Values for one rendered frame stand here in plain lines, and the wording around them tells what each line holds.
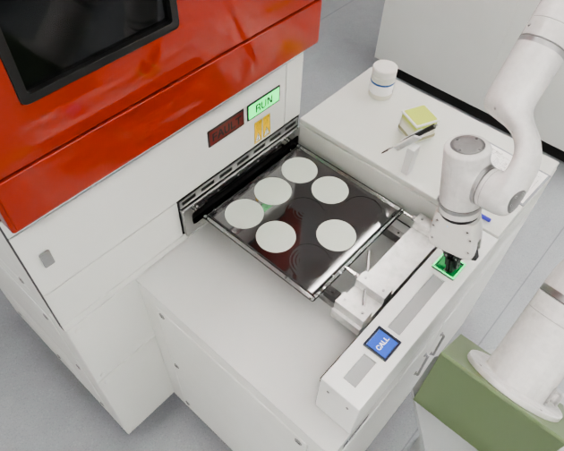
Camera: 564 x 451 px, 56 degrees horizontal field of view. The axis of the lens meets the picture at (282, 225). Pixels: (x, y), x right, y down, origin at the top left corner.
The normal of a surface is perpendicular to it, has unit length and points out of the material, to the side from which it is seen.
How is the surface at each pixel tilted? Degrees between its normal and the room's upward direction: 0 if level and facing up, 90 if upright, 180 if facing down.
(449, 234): 90
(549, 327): 46
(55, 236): 90
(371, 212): 0
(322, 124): 0
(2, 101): 90
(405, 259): 0
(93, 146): 90
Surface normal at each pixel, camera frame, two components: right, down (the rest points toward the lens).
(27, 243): 0.74, 0.54
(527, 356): -0.58, -0.15
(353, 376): 0.03, -0.62
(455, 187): -0.66, 0.57
